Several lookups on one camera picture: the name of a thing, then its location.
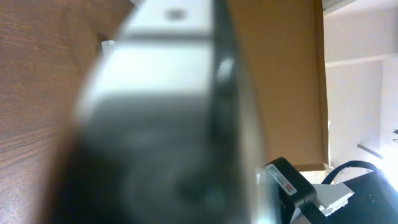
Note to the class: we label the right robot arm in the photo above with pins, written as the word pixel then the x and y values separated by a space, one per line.
pixel 374 201

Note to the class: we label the brown cardboard divider panel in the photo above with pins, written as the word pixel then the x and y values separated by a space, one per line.
pixel 283 46

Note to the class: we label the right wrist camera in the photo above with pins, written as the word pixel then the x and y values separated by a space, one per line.
pixel 297 197

